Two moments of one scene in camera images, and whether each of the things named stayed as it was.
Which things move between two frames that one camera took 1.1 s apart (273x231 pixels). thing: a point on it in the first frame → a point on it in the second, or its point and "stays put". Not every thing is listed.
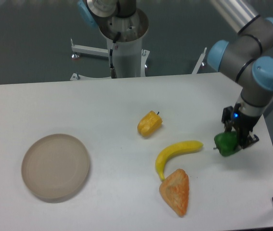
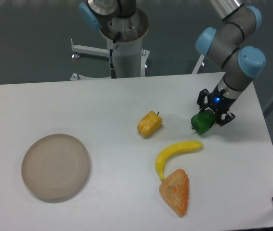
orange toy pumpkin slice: [175, 190] stays put
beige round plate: [55, 166] stays put
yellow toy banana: [178, 148] stays put
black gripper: [243, 124] → [220, 103]
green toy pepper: [226, 142] → [203, 121]
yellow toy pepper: [150, 124] stays put
